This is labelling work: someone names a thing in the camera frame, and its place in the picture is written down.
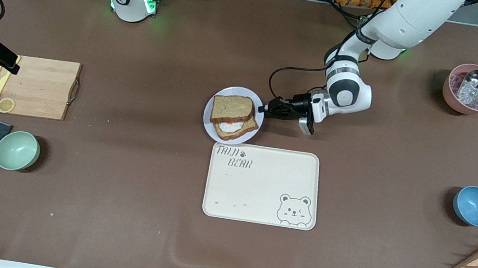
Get brown bread slice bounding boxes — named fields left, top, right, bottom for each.
left=209, top=92, right=256, bottom=129
left=212, top=111, right=261, bottom=146

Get white round plate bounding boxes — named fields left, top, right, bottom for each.
left=199, top=82, right=269, bottom=150

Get fried egg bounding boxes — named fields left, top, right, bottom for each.
left=219, top=119, right=241, bottom=134

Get yellow plastic knife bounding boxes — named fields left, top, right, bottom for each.
left=0, top=53, right=21, bottom=98

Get lemon slice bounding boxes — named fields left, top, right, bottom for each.
left=0, top=96, right=17, bottom=115

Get wooden cutting board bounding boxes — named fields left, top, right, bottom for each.
left=0, top=50, right=84, bottom=125

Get cream tray with bear print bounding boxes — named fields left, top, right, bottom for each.
left=200, top=138, right=327, bottom=233

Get mint green bowl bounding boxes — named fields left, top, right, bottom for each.
left=0, top=127, right=43, bottom=175

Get pink bowl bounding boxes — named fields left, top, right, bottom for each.
left=439, top=60, right=478, bottom=116

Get clear ice cubes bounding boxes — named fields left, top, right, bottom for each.
left=448, top=72, right=478, bottom=110

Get blue bowl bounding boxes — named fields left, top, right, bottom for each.
left=450, top=183, right=478, bottom=228

